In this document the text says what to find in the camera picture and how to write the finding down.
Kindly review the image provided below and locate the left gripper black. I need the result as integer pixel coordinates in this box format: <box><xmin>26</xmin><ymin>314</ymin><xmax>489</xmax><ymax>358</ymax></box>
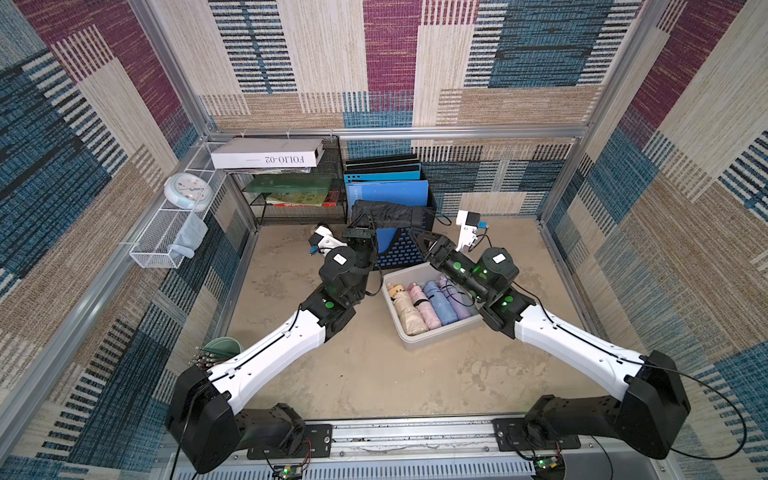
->
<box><xmin>335</xmin><ymin>209</ymin><xmax>376</xmax><ymax>304</ymax></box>

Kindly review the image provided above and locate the pale pink umbrella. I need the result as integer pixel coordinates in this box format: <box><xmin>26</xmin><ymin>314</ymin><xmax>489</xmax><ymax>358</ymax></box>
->
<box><xmin>408</xmin><ymin>283</ymin><xmax>442</xmax><ymax>330</ymax></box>

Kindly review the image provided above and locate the lilac umbrella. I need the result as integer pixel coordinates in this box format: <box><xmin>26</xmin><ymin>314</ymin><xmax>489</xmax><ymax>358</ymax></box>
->
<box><xmin>438</xmin><ymin>275</ymin><xmax>475</xmax><ymax>320</ymax></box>

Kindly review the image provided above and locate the blue umbrella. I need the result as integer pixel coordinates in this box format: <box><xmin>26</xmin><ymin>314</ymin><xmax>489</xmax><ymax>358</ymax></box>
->
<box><xmin>423</xmin><ymin>280</ymin><xmax>458</xmax><ymax>326</ymax></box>

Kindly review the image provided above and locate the beige umbrella wooden handle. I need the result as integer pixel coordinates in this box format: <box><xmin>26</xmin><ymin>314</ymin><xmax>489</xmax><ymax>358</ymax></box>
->
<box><xmin>387</xmin><ymin>283</ymin><xmax>428</xmax><ymax>336</ymax></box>

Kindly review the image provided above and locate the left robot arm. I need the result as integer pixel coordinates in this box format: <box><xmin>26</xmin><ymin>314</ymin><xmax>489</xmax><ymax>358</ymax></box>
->
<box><xmin>166</xmin><ymin>226</ymin><xmax>378</xmax><ymax>474</ymax></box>

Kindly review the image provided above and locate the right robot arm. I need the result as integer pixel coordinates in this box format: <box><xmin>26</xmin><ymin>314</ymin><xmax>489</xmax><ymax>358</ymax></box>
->
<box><xmin>409</xmin><ymin>228</ymin><xmax>690</xmax><ymax>459</ymax></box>

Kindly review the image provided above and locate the white plastic storage box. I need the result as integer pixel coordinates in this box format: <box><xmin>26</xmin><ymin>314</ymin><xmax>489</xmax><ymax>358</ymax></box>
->
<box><xmin>383</xmin><ymin>263</ymin><xmax>482</xmax><ymax>351</ymax></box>

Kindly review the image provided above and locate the white FOLIO-02 box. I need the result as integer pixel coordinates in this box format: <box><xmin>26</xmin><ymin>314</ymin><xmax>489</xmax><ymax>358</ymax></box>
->
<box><xmin>211</xmin><ymin>138</ymin><xmax>324</xmax><ymax>170</ymax></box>

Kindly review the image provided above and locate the black mesh file holder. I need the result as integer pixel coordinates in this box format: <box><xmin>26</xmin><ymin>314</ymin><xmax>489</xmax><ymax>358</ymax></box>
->
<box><xmin>376</xmin><ymin>189</ymin><xmax>436</xmax><ymax>269</ymax></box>

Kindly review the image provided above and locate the blue clip file folder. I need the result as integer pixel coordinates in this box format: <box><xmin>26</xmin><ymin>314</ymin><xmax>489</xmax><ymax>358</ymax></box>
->
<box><xmin>345</xmin><ymin>180</ymin><xmax>429</xmax><ymax>220</ymax></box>

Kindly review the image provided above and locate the teal file folder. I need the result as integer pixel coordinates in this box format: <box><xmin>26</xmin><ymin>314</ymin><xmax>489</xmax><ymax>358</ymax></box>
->
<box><xmin>343</xmin><ymin>163</ymin><xmax>421</xmax><ymax>184</ymax></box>

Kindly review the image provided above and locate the red and green book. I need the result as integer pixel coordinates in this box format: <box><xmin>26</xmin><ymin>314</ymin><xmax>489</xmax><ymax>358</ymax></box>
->
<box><xmin>265</xmin><ymin>191</ymin><xmax>339</xmax><ymax>207</ymax></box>

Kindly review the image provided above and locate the green book on shelf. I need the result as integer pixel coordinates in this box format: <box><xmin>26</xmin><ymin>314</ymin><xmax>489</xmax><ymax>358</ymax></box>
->
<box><xmin>244</xmin><ymin>173</ymin><xmax>333</xmax><ymax>194</ymax></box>

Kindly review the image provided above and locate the light blue cloth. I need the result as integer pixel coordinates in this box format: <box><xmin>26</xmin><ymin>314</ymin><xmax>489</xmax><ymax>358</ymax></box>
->
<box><xmin>167</xmin><ymin>213</ymin><xmax>208</xmax><ymax>261</ymax></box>

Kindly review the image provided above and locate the green pen cup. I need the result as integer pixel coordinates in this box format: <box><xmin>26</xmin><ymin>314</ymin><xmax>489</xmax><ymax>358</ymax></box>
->
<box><xmin>189</xmin><ymin>336</ymin><xmax>242</xmax><ymax>370</ymax></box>

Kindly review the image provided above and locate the white round clock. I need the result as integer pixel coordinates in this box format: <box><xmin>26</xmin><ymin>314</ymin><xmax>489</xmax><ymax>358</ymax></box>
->
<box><xmin>163</xmin><ymin>172</ymin><xmax>214</xmax><ymax>212</ymax></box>

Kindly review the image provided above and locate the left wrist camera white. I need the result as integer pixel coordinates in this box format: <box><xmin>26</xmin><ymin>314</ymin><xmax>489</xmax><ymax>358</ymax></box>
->
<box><xmin>308</xmin><ymin>225</ymin><xmax>346</xmax><ymax>256</ymax></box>

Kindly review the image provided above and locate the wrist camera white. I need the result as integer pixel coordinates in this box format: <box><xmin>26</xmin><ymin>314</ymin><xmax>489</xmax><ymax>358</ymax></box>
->
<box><xmin>308</xmin><ymin>225</ymin><xmax>346</xmax><ymax>256</ymax></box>
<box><xmin>455</xmin><ymin>210</ymin><xmax>487</xmax><ymax>252</ymax></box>

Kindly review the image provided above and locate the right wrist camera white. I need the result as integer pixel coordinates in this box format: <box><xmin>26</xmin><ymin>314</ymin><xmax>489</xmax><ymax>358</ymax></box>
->
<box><xmin>455</xmin><ymin>210</ymin><xmax>487</xmax><ymax>252</ymax></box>

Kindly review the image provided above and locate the black wire shelf rack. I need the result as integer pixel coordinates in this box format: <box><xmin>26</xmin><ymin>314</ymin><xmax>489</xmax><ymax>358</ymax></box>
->
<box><xmin>234</xmin><ymin>137</ymin><xmax>348</xmax><ymax>226</ymax></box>

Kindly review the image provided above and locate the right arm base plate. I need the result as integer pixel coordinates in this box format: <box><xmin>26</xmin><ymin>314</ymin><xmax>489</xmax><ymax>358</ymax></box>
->
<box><xmin>491</xmin><ymin>417</ymin><xmax>581</xmax><ymax>452</ymax></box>

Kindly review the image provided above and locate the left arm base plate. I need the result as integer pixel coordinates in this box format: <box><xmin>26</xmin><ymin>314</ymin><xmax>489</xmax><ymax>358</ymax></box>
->
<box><xmin>246</xmin><ymin>423</ymin><xmax>333</xmax><ymax>461</ymax></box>

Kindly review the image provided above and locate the white wire wall basket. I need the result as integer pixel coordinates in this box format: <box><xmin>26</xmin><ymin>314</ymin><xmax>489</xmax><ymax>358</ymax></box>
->
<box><xmin>119</xmin><ymin>140</ymin><xmax>226</xmax><ymax>269</ymax></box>

